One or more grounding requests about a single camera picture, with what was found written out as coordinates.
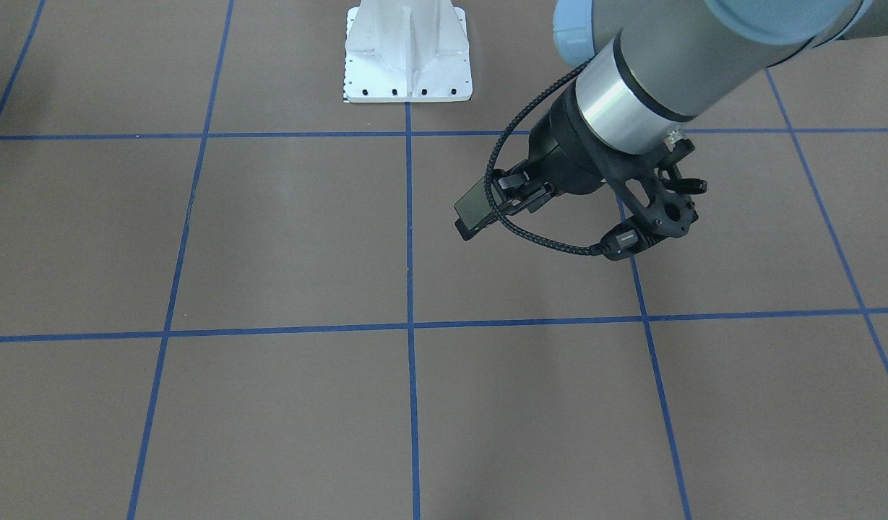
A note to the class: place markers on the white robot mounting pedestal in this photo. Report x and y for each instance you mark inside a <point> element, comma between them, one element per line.
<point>407,52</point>

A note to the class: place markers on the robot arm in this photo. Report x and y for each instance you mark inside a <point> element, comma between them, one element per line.
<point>646,69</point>

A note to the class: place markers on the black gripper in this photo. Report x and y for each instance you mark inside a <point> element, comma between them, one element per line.
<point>565,160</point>

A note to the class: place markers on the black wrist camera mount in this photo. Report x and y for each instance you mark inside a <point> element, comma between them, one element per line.
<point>660,201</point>

